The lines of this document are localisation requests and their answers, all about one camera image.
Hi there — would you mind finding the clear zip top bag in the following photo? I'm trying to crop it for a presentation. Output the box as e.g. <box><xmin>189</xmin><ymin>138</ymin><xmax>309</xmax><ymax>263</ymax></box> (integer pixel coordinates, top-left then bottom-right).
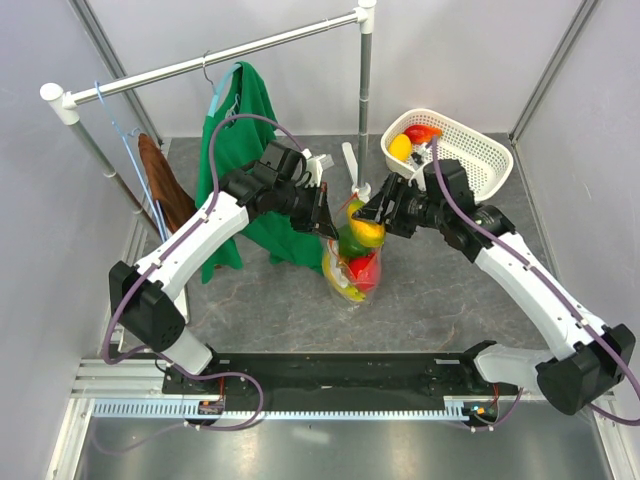
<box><xmin>322</xmin><ymin>194</ymin><xmax>386</xmax><ymax>305</ymax></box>

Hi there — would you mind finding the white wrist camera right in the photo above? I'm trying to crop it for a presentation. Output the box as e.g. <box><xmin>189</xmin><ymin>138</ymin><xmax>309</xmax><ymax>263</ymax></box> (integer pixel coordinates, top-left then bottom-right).
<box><xmin>410</xmin><ymin>142</ymin><xmax>435</xmax><ymax>191</ymax></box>

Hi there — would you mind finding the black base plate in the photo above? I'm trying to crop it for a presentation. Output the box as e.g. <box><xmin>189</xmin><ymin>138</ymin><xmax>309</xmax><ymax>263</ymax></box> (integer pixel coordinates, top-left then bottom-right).
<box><xmin>159</xmin><ymin>349</ymin><xmax>521</xmax><ymax>416</ymax></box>

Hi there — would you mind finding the green bell pepper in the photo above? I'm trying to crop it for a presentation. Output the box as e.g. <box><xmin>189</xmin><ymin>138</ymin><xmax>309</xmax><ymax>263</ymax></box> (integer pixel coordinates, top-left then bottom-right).
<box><xmin>338</xmin><ymin>225</ymin><xmax>371</xmax><ymax>259</ymax></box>

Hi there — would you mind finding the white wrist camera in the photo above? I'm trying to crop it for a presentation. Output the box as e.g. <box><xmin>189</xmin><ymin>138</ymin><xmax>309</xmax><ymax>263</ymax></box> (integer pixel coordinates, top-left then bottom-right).
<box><xmin>301</xmin><ymin>149</ymin><xmax>334</xmax><ymax>187</ymax></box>
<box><xmin>410</xmin><ymin>142</ymin><xmax>435</xmax><ymax>191</ymax></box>

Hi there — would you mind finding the light blue hanger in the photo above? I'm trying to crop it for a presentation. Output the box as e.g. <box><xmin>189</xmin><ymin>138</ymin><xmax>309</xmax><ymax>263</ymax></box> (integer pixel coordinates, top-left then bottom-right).
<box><xmin>94</xmin><ymin>80</ymin><xmax>169</xmax><ymax>241</ymax></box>

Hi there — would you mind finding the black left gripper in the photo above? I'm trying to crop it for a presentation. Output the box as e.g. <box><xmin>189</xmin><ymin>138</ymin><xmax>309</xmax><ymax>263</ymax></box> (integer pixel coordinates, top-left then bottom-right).
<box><xmin>273</xmin><ymin>181</ymin><xmax>338</xmax><ymax>241</ymax></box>

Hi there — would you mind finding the red apple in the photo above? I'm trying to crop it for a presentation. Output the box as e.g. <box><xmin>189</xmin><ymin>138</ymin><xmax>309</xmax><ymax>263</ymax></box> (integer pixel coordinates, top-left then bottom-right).
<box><xmin>348</xmin><ymin>254</ymin><xmax>381</xmax><ymax>293</ymax></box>

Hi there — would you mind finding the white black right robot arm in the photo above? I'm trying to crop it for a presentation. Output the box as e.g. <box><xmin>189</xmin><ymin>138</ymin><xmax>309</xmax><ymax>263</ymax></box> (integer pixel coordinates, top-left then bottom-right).
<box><xmin>351</xmin><ymin>159</ymin><xmax>639</xmax><ymax>415</ymax></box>

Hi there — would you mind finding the aluminium frame rail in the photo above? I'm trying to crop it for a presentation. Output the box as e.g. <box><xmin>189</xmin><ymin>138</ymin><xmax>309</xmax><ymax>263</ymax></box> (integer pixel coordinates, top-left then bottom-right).
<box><xmin>72</xmin><ymin>358</ymin><xmax>509</xmax><ymax>409</ymax></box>

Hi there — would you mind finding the brown towel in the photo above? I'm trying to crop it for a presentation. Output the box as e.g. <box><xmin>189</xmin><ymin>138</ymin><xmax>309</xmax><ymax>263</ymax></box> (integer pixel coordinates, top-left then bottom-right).
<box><xmin>138</xmin><ymin>133</ymin><xmax>196</xmax><ymax>234</ymax></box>

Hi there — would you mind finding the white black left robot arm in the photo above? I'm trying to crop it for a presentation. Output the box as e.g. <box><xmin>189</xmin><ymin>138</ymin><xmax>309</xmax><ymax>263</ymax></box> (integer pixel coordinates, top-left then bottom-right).
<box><xmin>109</xmin><ymin>141</ymin><xmax>338</xmax><ymax>393</ymax></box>

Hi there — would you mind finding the white clothes rack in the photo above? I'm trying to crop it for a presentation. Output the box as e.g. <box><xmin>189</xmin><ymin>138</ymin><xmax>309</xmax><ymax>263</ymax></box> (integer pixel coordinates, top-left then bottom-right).
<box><xmin>40</xmin><ymin>1</ymin><xmax>376</xmax><ymax>237</ymax></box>

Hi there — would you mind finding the blue shirt hanger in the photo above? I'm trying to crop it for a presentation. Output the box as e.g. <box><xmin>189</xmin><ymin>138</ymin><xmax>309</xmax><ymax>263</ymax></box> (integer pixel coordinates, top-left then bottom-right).
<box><xmin>201</xmin><ymin>51</ymin><xmax>241</xmax><ymax>117</ymax></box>

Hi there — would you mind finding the green shirt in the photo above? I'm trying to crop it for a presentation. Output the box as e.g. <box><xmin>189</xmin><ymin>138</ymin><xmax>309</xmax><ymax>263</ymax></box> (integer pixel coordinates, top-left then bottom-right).
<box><xmin>195</xmin><ymin>62</ymin><xmax>323</xmax><ymax>274</ymax></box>

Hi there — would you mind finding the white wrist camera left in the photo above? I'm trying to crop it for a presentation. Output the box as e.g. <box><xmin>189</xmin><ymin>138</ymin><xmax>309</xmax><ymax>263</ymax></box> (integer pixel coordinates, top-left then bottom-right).
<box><xmin>301</xmin><ymin>149</ymin><xmax>334</xmax><ymax>187</ymax></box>

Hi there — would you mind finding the yellow lemon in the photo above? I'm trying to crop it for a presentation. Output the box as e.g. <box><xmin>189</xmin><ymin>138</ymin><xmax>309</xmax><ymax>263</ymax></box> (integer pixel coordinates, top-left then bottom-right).
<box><xmin>387</xmin><ymin>133</ymin><xmax>413</xmax><ymax>162</ymax></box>

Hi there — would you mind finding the yellow green mango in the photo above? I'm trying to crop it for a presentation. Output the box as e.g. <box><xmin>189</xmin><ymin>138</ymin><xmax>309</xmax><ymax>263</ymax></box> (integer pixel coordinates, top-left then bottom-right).
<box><xmin>346</xmin><ymin>199</ymin><xmax>386</xmax><ymax>248</ymax></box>

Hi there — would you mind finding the slotted cable duct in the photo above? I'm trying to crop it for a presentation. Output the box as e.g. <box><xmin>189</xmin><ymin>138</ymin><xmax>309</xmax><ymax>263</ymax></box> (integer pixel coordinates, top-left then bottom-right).
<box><xmin>92</xmin><ymin>399</ymin><xmax>481</xmax><ymax>421</ymax></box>

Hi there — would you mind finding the white plastic basket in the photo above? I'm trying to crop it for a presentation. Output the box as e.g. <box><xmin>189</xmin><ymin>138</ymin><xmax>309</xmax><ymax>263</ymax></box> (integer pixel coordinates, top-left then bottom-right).
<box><xmin>380</xmin><ymin>108</ymin><xmax>514</xmax><ymax>203</ymax></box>

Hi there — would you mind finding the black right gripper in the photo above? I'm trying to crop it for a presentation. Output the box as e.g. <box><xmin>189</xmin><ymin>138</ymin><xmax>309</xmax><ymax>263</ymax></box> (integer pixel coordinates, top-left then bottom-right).
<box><xmin>353</xmin><ymin>171</ymin><xmax>447</xmax><ymax>239</ymax></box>

